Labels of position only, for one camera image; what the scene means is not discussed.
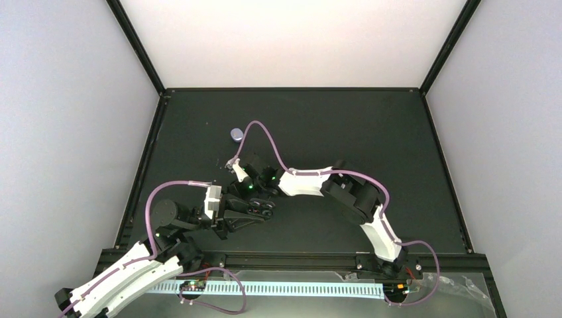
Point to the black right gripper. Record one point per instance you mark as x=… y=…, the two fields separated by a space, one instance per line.
x=239 y=192

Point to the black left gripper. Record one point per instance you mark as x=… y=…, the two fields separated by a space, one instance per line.
x=228 y=216

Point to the black earbud charging case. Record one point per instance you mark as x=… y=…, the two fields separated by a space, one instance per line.
x=261 y=207

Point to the lilac earbud charging case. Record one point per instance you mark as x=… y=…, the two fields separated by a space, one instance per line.
x=237 y=135

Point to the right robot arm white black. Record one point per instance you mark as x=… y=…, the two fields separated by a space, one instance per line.
x=364 y=202

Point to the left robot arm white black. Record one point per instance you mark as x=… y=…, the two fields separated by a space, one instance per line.
x=169 y=253

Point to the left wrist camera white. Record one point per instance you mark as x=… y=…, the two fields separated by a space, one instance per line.
x=212 y=201

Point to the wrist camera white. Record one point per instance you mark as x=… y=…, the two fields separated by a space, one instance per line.
x=212 y=201
x=233 y=165

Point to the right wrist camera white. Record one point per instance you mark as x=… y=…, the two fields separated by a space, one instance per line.
x=233 y=165

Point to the white slotted cable duct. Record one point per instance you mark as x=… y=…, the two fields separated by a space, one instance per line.
x=281 y=289

